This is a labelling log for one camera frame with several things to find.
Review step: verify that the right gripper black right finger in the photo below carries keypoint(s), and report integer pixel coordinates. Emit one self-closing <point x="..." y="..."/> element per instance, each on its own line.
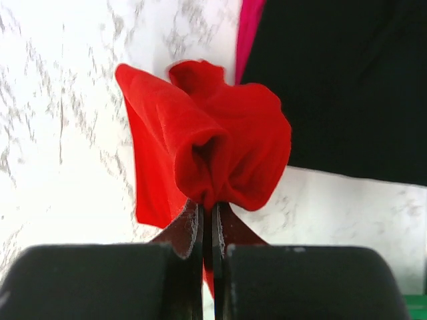
<point x="229" y="229"/>

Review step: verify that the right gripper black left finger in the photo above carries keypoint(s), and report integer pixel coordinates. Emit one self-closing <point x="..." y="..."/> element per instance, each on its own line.
<point x="185" y="233"/>

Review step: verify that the red t-shirt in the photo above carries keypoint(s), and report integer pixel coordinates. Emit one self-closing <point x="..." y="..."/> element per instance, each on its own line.
<point x="197" y="138"/>

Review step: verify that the folded black t-shirt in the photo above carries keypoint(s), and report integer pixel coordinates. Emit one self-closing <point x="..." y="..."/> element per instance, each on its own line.
<point x="351" y="76"/>

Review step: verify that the green plastic bin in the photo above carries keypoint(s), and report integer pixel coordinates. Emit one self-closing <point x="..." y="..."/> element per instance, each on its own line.
<point x="417" y="306"/>

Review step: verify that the folded pink t-shirt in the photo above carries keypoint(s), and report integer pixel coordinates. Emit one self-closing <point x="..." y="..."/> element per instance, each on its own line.
<point x="249" y="20"/>

